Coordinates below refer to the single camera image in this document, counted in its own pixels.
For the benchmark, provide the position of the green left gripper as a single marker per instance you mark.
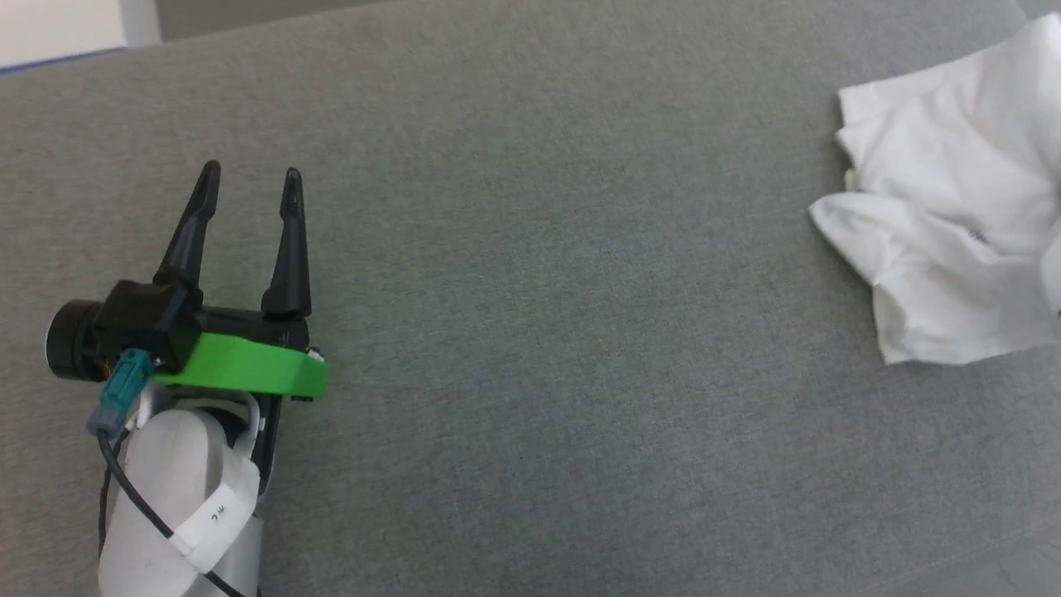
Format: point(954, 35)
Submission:
point(249, 369)

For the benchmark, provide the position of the white long-sleeve shirt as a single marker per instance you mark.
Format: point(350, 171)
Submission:
point(953, 207)

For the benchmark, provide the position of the black left cylindrical motor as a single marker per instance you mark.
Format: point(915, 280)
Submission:
point(73, 340)

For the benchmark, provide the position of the white box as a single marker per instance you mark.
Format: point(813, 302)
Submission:
point(58, 25)

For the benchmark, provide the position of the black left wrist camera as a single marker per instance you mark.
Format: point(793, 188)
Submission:
point(149, 323)

